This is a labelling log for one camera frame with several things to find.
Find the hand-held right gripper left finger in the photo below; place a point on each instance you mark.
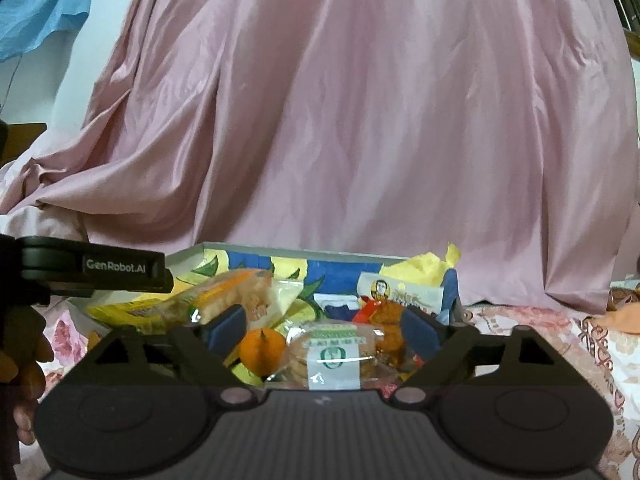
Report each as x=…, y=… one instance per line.
x=227, y=330

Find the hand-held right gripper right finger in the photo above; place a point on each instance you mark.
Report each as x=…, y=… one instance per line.
x=420, y=332

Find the red snack packet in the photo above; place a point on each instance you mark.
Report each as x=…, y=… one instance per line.
x=390, y=330

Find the orange tangerine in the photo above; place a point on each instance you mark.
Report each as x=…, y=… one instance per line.
x=260, y=352

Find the sliced bread packet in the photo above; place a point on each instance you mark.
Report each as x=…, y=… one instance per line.
x=225, y=290

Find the grey cardboard box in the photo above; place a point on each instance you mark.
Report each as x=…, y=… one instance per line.
x=250, y=248

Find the cookie packet with green label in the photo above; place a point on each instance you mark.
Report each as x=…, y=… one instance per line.
x=335, y=355

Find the person's left hand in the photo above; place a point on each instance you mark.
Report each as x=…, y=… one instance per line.
x=35, y=340

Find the pale pink quilt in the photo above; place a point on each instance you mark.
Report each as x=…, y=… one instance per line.
x=40, y=222

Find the yellow tissue paper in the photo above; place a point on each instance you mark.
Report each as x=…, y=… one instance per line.
x=425, y=267

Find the blue yellow printed paper liner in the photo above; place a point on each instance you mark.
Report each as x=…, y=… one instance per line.
x=345, y=272

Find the floral bedsheet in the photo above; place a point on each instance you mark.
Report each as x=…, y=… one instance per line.
x=550, y=340

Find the wooden headboard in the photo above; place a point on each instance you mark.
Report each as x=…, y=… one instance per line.
x=25, y=140

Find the orange cloth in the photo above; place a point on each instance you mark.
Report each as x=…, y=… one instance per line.
x=625, y=320

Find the pink curtain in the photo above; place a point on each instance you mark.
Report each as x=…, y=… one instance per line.
x=350, y=110

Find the blue cloth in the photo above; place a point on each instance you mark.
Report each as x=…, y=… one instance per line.
x=40, y=10

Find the wooden window frame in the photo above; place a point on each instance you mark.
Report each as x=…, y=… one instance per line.
x=622, y=5

